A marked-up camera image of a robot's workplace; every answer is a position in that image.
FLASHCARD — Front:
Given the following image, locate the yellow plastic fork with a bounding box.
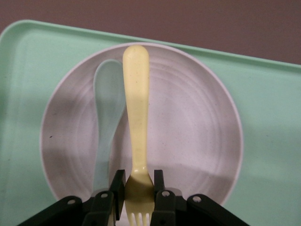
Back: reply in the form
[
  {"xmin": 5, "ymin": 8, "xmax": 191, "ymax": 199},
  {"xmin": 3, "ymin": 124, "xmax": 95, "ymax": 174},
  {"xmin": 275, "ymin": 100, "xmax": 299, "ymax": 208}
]
[{"xmin": 122, "ymin": 45, "xmax": 156, "ymax": 226}]

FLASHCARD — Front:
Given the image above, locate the light green rectangular tray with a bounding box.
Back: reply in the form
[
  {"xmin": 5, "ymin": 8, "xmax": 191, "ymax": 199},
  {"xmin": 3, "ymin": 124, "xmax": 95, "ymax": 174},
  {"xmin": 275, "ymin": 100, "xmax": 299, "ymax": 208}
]
[{"xmin": 0, "ymin": 19, "xmax": 301, "ymax": 226}]

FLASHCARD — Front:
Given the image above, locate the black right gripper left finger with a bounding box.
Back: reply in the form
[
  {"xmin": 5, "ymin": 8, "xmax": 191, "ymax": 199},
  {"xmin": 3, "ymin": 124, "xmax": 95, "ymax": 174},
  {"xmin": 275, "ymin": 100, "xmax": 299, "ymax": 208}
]
[{"xmin": 16, "ymin": 169, "xmax": 128, "ymax": 226}]

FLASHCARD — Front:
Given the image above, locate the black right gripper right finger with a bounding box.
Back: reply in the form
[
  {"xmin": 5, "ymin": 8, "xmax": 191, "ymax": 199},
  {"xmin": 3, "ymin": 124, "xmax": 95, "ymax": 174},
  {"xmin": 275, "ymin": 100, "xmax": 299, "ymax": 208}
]
[{"xmin": 150, "ymin": 169, "xmax": 247, "ymax": 226}]

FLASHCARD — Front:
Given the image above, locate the white round plate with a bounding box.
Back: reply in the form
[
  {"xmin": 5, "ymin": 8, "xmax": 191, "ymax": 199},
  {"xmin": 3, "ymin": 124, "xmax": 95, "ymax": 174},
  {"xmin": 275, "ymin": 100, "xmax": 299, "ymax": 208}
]
[{"xmin": 40, "ymin": 42, "xmax": 244, "ymax": 205}]

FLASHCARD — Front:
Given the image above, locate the brown table mat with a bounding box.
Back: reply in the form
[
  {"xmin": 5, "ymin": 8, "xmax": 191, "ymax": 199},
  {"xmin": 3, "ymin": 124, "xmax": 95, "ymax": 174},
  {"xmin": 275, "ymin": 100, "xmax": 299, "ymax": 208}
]
[{"xmin": 0, "ymin": 0, "xmax": 301, "ymax": 68}]

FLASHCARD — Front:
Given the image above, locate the teal plastic spoon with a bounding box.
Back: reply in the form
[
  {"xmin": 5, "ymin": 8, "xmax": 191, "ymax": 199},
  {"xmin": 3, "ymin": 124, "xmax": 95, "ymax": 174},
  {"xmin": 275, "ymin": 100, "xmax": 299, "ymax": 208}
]
[{"xmin": 90, "ymin": 59, "xmax": 127, "ymax": 196}]

